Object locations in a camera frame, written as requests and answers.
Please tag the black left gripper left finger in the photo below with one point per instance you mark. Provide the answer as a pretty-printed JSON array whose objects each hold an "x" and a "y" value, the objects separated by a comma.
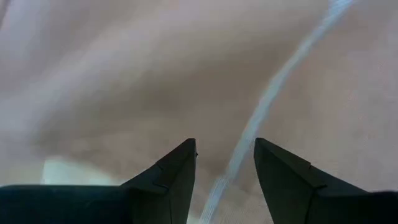
[{"x": 124, "y": 205}]

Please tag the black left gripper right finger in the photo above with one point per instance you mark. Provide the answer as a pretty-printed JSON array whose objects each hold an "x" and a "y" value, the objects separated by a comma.
[{"x": 311, "y": 205}]

